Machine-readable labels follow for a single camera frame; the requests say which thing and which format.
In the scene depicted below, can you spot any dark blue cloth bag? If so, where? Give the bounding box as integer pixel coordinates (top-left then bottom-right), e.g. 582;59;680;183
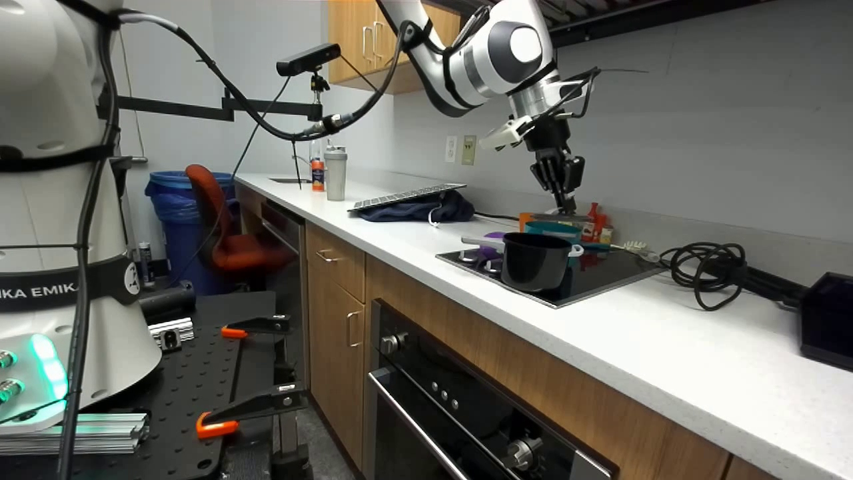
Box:
353;191;474;223

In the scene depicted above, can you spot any black power strip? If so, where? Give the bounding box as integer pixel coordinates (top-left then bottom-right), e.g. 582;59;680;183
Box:
740;267;804;309

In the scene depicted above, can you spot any grey tumbler cup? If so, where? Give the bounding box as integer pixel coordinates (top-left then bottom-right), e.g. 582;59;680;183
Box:
321;148;347;201

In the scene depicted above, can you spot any orange handled clamp front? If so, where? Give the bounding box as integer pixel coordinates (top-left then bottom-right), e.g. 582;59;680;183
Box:
195;385;307;441

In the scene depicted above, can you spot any black coiled cable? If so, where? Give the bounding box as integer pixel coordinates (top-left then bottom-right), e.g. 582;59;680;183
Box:
657;241;752;312

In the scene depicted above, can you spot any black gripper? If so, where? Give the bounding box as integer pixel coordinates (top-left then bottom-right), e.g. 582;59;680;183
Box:
525;119;586;216

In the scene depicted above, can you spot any red small toy bottle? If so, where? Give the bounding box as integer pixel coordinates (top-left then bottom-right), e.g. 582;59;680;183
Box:
582;203;613;243

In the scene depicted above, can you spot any wooden base cabinet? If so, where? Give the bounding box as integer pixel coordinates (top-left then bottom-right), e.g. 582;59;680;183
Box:
235;184;782;480

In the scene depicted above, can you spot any black pot grey handle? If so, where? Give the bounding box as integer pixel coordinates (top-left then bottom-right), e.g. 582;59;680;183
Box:
460;232;577;295

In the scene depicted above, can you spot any black camera on stand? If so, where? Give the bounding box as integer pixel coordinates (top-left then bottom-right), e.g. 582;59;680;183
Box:
273;43;340;92

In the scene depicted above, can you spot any blue pot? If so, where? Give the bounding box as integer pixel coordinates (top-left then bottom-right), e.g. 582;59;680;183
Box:
518;223;582;303

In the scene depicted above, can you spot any black perforated robot table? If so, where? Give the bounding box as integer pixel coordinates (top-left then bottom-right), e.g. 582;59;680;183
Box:
0;292;309;480

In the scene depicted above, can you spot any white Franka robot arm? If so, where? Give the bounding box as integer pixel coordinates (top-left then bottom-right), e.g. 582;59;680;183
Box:
0;0;593;215

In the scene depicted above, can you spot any red drink bottle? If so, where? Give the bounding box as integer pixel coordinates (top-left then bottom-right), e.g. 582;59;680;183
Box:
309;155;324;192

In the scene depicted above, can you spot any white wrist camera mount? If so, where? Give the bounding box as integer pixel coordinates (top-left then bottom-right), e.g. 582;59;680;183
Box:
488;67;600;152

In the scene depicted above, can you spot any orange handled clamp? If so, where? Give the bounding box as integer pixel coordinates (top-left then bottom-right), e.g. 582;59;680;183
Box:
195;385;307;441
217;316;291;343

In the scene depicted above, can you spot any built-in black oven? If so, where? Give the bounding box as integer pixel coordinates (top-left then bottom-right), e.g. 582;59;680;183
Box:
368;303;617;480

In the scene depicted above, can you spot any purple toy object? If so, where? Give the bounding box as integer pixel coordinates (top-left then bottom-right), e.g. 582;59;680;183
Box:
474;235;504;273

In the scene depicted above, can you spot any orange handled clamp rear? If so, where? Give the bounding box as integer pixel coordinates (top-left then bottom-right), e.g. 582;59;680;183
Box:
217;316;291;343

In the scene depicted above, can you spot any blue trash bin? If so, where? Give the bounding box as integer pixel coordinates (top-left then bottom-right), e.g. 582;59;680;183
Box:
143;172;231;296

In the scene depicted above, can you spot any orange toy object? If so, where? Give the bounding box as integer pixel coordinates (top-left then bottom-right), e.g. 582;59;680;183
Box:
517;215;532;232

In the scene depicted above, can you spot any black induction cooktop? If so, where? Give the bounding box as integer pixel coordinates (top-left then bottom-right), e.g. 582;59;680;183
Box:
441;245;661;308

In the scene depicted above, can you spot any red office chair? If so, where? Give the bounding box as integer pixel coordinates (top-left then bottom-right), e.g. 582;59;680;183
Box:
184;165;295;279

